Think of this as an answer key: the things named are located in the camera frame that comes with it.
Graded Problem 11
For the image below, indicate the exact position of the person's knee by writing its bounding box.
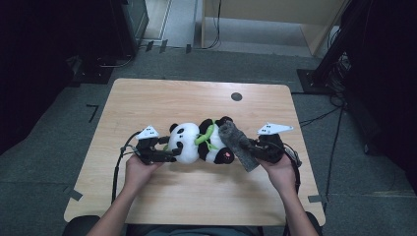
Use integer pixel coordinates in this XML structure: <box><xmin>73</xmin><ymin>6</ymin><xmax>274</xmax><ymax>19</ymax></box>
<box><xmin>306</xmin><ymin>210</ymin><xmax>325</xmax><ymax>236</ymax></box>
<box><xmin>62</xmin><ymin>214</ymin><xmax>101</xmax><ymax>236</ymax></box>

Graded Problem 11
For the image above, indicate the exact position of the looped black floor cable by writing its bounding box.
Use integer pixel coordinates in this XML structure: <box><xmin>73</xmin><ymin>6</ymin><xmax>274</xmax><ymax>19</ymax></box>
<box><xmin>96</xmin><ymin>53</ymin><xmax>136</xmax><ymax>69</ymax></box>

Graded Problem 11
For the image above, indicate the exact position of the long black floor cable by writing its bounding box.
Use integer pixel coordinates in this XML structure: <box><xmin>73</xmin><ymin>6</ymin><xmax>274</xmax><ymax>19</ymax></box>
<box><xmin>324</xmin><ymin>104</ymin><xmax>345</xmax><ymax>202</ymax></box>

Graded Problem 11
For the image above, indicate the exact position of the person's grey clothing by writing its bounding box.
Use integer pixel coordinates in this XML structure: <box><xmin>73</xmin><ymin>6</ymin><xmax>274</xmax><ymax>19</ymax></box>
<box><xmin>126</xmin><ymin>224</ymin><xmax>265</xmax><ymax>236</ymax></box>

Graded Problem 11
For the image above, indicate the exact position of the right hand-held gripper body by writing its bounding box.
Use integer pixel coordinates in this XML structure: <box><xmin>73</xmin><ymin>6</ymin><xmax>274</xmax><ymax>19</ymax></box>
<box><xmin>256</xmin><ymin>122</ymin><xmax>295</xmax><ymax>164</ymax></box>

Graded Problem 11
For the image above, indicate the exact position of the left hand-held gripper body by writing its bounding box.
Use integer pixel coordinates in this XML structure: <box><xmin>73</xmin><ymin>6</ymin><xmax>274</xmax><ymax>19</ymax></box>
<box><xmin>136</xmin><ymin>125</ymin><xmax>173</xmax><ymax>165</ymax></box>

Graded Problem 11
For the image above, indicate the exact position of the person's right hand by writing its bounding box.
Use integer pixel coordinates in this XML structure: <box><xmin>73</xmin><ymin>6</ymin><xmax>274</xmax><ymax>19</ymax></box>
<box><xmin>259</xmin><ymin>153</ymin><xmax>298</xmax><ymax>195</ymax></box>

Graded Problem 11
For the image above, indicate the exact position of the black floor base plate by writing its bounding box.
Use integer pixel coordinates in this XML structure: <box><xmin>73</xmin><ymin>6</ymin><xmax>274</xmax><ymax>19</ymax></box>
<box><xmin>70</xmin><ymin>55</ymin><xmax>114</xmax><ymax>86</ymax></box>

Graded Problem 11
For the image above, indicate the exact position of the person's right knee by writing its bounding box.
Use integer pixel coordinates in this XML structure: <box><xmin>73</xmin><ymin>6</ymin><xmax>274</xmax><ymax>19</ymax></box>
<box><xmin>306</xmin><ymin>210</ymin><xmax>325</xmax><ymax>236</ymax></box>

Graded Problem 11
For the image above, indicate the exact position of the person's left knee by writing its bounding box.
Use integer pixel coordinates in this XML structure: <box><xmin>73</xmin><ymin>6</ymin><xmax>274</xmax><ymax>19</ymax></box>
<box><xmin>62</xmin><ymin>214</ymin><xmax>101</xmax><ymax>236</ymax></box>

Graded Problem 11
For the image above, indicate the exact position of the black cabinet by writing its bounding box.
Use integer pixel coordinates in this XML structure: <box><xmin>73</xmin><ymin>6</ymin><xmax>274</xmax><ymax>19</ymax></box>
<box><xmin>109</xmin><ymin>0</ymin><xmax>150</xmax><ymax>58</ymax></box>

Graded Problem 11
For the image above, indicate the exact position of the short black floor cable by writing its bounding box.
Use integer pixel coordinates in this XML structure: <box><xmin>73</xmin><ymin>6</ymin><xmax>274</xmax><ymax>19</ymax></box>
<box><xmin>298</xmin><ymin>105</ymin><xmax>343</xmax><ymax>128</ymax></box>

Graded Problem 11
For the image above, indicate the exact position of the dark curtain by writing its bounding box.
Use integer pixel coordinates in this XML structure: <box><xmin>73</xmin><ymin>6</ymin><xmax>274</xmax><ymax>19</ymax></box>
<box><xmin>0</xmin><ymin>0</ymin><xmax>114</xmax><ymax>155</ymax></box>
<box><xmin>340</xmin><ymin>0</ymin><xmax>417</xmax><ymax>186</ymax></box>

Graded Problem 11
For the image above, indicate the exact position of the light wooden desk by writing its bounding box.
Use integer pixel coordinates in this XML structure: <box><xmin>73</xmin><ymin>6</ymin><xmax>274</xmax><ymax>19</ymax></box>
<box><xmin>200</xmin><ymin>0</ymin><xmax>348</xmax><ymax>57</ymax></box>

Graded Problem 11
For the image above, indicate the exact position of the hanging black cable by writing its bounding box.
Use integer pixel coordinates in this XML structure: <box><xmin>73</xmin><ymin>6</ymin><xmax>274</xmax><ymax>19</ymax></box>
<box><xmin>202</xmin><ymin>0</ymin><xmax>222</xmax><ymax>51</ymax></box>

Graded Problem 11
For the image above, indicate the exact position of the left hand-held gripper black cable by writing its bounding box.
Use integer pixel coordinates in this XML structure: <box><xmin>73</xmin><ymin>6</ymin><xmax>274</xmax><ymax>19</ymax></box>
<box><xmin>111</xmin><ymin>131</ymin><xmax>142</xmax><ymax>205</ymax></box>

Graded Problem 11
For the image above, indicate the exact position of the right hand-held gripper black cable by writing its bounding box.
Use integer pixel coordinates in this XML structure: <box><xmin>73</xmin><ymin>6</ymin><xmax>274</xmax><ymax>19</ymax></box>
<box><xmin>282</xmin><ymin>144</ymin><xmax>303</xmax><ymax>198</ymax></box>

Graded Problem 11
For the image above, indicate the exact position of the black metal stand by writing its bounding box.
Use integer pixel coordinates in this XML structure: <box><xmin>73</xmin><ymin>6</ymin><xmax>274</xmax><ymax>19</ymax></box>
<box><xmin>296</xmin><ymin>0</ymin><xmax>372</xmax><ymax>96</ymax></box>

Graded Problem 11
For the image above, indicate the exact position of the person's left hand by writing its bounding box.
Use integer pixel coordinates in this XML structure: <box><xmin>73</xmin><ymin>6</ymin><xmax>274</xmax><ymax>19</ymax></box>
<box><xmin>125</xmin><ymin>154</ymin><xmax>164</xmax><ymax>193</ymax></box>

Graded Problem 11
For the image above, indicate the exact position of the hand-held gripper black cable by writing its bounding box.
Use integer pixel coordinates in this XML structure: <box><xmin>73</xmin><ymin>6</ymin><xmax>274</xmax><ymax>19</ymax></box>
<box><xmin>111</xmin><ymin>131</ymin><xmax>142</xmax><ymax>205</ymax></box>
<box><xmin>282</xmin><ymin>144</ymin><xmax>303</xmax><ymax>198</ymax></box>

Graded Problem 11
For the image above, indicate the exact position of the grey floor tape piece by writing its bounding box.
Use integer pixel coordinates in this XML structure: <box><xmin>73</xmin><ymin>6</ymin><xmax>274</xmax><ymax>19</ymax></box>
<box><xmin>307</xmin><ymin>194</ymin><xmax>328</xmax><ymax>205</ymax></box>
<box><xmin>63</xmin><ymin>186</ymin><xmax>84</xmax><ymax>202</ymax></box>

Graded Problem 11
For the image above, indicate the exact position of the panda plush toy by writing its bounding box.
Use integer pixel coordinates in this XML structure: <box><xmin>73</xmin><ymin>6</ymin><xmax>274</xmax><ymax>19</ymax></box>
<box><xmin>167</xmin><ymin>115</ymin><xmax>236</xmax><ymax>165</ymax></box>

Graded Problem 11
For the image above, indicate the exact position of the grey fuzzy sock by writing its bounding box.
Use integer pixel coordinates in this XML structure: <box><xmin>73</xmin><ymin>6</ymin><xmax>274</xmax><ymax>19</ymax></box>
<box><xmin>217</xmin><ymin>120</ymin><xmax>261</xmax><ymax>173</ymax></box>

